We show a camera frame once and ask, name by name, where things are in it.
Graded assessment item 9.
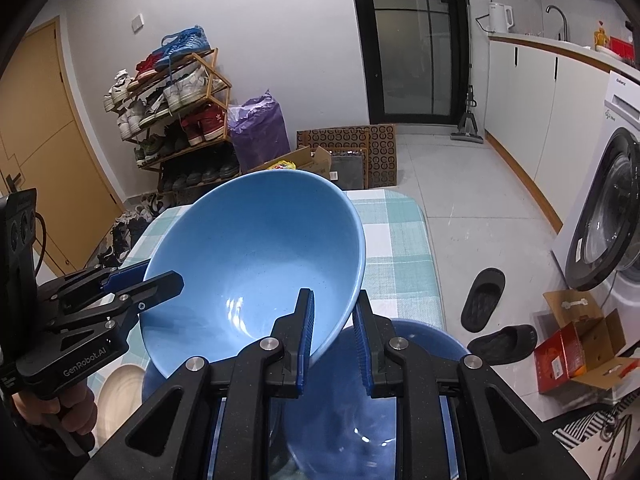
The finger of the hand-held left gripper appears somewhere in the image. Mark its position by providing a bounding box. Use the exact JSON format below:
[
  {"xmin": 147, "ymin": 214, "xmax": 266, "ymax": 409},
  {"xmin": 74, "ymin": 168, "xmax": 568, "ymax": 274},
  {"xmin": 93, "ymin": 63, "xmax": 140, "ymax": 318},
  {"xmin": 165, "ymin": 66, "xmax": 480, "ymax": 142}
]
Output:
[
  {"xmin": 36, "ymin": 262, "xmax": 150, "ymax": 318},
  {"xmin": 47, "ymin": 270, "xmax": 186, "ymax": 356}
]

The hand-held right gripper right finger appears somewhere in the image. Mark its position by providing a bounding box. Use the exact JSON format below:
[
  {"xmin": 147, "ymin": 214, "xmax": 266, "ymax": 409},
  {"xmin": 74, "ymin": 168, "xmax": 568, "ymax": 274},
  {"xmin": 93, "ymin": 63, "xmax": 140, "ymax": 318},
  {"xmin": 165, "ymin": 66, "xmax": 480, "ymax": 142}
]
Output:
[{"xmin": 352, "ymin": 289, "xmax": 576, "ymax": 480}]

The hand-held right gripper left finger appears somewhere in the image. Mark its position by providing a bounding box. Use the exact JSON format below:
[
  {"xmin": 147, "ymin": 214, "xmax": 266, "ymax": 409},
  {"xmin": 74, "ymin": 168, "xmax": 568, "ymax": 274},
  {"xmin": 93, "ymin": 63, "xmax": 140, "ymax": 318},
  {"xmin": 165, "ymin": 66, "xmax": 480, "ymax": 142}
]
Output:
[{"xmin": 75, "ymin": 287, "xmax": 317, "ymax": 480}]

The large beige ridged plate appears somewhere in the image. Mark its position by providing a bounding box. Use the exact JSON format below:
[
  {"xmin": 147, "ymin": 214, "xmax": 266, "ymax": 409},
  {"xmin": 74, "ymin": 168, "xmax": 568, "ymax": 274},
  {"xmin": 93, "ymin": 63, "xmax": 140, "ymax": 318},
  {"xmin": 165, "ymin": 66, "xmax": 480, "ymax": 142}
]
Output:
[{"xmin": 96, "ymin": 364, "xmax": 148, "ymax": 448}]

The dark blue bowl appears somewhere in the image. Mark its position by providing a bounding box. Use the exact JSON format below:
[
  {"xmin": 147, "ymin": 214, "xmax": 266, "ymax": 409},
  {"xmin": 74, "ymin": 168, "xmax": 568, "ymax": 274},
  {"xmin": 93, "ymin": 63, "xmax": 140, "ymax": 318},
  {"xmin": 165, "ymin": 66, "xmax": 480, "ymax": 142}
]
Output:
[{"xmin": 141, "ymin": 317, "xmax": 471, "ymax": 480}]

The light blue bowl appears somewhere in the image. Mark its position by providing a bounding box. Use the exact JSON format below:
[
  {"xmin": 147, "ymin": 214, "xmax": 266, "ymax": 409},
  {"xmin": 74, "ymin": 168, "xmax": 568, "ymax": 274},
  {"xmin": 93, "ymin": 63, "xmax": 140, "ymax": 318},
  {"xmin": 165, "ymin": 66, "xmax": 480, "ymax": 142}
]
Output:
[{"xmin": 140, "ymin": 170, "xmax": 367, "ymax": 378}]

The person's left hand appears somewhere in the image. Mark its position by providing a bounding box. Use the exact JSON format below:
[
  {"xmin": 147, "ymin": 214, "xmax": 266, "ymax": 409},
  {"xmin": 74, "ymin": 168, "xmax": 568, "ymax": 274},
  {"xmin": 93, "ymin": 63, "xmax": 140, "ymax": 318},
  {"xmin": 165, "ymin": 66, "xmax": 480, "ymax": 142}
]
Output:
[{"xmin": 12, "ymin": 385, "xmax": 99, "ymax": 436}]

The pile of dark shoes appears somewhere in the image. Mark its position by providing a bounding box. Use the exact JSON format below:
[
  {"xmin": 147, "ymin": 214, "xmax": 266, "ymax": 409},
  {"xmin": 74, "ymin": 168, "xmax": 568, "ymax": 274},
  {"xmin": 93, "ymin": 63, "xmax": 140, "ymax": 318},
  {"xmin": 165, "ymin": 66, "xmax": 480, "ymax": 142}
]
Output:
[{"xmin": 97, "ymin": 191, "xmax": 178, "ymax": 267}]

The teal white checked tablecloth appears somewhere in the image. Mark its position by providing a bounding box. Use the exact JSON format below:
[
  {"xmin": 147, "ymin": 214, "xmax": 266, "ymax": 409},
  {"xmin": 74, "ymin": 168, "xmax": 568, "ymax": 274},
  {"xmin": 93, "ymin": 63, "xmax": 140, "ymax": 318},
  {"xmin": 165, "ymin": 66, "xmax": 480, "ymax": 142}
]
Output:
[{"xmin": 117, "ymin": 187, "xmax": 448, "ymax": 441}]

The black slipper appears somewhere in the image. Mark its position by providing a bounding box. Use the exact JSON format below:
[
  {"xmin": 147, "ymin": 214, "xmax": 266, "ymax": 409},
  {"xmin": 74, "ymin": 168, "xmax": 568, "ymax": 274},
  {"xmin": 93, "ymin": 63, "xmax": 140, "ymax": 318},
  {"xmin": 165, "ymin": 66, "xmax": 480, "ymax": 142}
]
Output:
[
  {"xmin": 460, "ymin": 267, "xmax": 507, "ymax": 332},
  {"xmin": 467, "ymin": 325, "xmax": 538, "ymax": 366}
]

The tan wooden door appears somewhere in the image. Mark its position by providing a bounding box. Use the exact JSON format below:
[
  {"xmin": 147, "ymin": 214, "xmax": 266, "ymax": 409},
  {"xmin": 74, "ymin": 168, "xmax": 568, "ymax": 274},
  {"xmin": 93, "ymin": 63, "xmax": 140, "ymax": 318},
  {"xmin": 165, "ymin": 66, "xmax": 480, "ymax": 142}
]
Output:
[{"xmin": 0, "ymin": 17, "xmax": 126, "ymax": 281}]

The dark grey mat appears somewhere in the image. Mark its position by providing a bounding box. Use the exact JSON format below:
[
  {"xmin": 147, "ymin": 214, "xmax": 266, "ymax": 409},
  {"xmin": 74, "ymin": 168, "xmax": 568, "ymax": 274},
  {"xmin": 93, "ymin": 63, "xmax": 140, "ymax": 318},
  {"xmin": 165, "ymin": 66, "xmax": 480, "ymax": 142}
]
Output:
[{"xmin": 330, "ymin": 152, "xmax": 367, "ymax": 191}]

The purple plastic bag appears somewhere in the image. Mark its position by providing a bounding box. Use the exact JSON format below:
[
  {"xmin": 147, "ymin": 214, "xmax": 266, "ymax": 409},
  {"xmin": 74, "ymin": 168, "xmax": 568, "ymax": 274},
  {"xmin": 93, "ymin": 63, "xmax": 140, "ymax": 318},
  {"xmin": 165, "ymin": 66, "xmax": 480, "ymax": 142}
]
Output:
[{"xmin": 227, "ymin": 90, "xmax": 291, "ymax": 173}]

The open brown cardboard box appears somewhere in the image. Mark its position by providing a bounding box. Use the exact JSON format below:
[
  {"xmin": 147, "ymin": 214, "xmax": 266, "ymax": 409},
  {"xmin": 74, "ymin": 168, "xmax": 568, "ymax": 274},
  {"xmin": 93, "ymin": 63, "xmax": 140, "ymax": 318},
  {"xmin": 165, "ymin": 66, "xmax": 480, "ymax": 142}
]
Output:
[{"xmin": 247, "ymin": 145, "xmax": 333, "ymax": 181}]

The red and brown cardboard box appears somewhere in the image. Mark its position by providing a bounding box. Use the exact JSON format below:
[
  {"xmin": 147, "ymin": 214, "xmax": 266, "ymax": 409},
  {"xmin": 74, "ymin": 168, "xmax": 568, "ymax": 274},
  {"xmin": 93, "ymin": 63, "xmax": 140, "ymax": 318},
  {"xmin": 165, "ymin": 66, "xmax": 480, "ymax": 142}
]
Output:
[{"xmin": 532, "ymin": 290, "xmax": 640, "ymax": 396}]

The wooden shoe rack with shoes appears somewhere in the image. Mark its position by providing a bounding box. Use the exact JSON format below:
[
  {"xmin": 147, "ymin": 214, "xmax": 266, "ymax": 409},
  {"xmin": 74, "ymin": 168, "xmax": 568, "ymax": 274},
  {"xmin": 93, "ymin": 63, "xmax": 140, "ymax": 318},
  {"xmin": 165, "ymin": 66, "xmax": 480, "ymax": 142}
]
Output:
[{"xmin": 102, "ymin": 25, "xmax": 241, "ymax": 191}]

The black white striped rug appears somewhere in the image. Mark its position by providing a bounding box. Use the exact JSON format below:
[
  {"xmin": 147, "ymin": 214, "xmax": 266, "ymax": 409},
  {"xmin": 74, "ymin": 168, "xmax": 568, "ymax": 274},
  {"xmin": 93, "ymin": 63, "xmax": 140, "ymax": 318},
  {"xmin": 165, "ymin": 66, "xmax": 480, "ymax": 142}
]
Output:
[{"xmin": 550, "ymin": 385, "xmax": 640, "ymax": 480}]

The grey floor mop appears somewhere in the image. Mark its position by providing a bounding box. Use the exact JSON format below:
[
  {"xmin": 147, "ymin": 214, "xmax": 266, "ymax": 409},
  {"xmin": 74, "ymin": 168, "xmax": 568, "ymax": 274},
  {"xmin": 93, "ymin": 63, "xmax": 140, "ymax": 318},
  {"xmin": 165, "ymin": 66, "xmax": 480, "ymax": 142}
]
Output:
[{"xmin": 450, "ymin": 0, "xmax": 486, "ymax": 147}]

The white kitchen cabinet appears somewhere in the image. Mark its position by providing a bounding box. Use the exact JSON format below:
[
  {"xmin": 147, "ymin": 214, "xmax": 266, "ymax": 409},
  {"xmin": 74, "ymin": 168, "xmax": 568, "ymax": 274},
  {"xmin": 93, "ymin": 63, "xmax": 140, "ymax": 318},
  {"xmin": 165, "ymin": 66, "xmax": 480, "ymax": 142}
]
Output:
[{"xmin": 487, "ymin": 30, "xmax": 640, "ymax": 233}]

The black framed glass door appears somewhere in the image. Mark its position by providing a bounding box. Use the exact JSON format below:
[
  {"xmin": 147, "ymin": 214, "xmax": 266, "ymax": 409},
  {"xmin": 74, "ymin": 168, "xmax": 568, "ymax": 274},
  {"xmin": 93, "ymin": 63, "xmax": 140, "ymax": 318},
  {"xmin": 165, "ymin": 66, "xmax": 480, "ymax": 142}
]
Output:
[{"xmin": 347, "ymin": 0, "xmax": 473, "ymax": 123}]

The white washing machine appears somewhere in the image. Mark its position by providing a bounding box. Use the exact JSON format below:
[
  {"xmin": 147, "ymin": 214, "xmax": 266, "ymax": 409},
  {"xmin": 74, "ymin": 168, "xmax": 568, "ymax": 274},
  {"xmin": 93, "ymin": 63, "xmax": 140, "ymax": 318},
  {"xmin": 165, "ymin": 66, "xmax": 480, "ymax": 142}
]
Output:
[{"xmin": 562, "ymin": 69, "xmax": 640, "ymax": 361}]

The white electric kettle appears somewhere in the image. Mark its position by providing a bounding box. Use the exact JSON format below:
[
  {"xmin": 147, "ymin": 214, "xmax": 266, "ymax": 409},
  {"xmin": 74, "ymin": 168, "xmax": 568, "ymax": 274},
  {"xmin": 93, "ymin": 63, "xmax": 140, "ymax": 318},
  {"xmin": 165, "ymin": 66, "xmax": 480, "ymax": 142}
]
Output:
[{"xmin": 487, "ymin": 1, "xmax": 515, "ymax": 33}]

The chrome kitchen faucet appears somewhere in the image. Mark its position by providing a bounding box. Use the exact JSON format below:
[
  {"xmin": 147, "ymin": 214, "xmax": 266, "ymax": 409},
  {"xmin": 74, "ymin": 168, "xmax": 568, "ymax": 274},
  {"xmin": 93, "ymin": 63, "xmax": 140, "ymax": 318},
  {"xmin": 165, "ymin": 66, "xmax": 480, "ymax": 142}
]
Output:
[{"xmin": 545, "ymin": 5, "xmax": 571, "ymax": 42}]

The black cable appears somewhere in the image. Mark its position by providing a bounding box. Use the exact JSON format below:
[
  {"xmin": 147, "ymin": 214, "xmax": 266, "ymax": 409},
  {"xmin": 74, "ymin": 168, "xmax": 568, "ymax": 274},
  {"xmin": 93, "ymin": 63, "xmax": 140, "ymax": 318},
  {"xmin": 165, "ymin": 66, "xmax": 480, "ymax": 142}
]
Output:
[{"xmin": 32, "ymin": 212, "xmax": 49, "ymax": 272}]

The brown ring-patterned doormat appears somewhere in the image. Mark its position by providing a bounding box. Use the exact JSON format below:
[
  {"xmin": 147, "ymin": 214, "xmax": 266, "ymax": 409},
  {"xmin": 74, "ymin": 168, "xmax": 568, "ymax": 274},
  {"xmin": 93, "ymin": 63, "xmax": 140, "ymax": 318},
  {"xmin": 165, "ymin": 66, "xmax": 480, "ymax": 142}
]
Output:
[
  {"xmin": 367, "ymin": 124, "xmax": 399, "ymax": 189},
  {"xmin": 296, "ymin": 129, "xmax": 372, "ymax": 162}
]

